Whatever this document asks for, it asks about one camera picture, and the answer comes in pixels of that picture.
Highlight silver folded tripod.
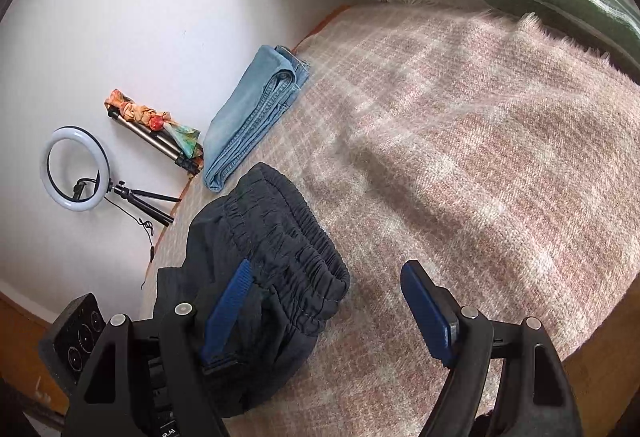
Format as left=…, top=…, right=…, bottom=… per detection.
left=107, top=109, right=201, bottom=176

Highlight folded blue jeans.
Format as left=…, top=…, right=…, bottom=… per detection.
left=202, top=44, right=311, bottom=192

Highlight black pants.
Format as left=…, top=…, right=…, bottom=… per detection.
left=145, top=162, right=352, bottom=419

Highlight orange patterned scarf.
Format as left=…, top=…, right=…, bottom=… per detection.
left=104, top=88, right=204, bottom=168

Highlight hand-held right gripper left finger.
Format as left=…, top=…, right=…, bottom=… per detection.
left=62, top=259, right=252, bottom=437

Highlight small black tripod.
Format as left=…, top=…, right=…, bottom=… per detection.
left=72, top=177, right=182, bottom=226

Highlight thin black cable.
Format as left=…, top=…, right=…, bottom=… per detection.
left=112, top=202, right=157, bottom=292

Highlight white ring light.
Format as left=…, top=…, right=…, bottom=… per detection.
left=40, top=126, right=112, bottom=219

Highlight pink plaid blanket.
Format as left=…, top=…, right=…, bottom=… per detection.
left=142, top=7, right=640, bottom=437

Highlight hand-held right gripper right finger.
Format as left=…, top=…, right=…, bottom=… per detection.
left=400, top=260, right=583, bottom=437

